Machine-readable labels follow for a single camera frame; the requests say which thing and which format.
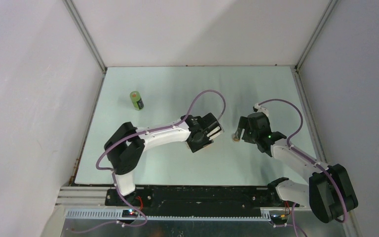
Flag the green pill bottle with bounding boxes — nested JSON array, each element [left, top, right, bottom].
[[130, 91, 144, 111]]

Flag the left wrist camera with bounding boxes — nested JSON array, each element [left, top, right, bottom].
[[207, 125, 224, 140]]

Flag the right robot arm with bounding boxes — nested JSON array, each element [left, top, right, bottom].
[[233, 112, 359, 223]]

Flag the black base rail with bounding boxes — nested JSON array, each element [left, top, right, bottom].
[[104, 185, 314, 220]]

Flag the bottle cap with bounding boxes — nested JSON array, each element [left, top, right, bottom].
[[231, 134, 240, 142]]

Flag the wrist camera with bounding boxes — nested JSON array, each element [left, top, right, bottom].
[[253, 103, 269, 118], [207, 125, 224, 140]]

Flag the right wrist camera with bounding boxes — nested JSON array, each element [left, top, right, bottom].
[[253, 103, 269, 118]]

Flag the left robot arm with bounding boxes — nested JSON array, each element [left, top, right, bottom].
[[104, 113, 224, 206]]

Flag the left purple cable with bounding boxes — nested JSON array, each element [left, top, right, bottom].
[[95, 89, 227, 228]]

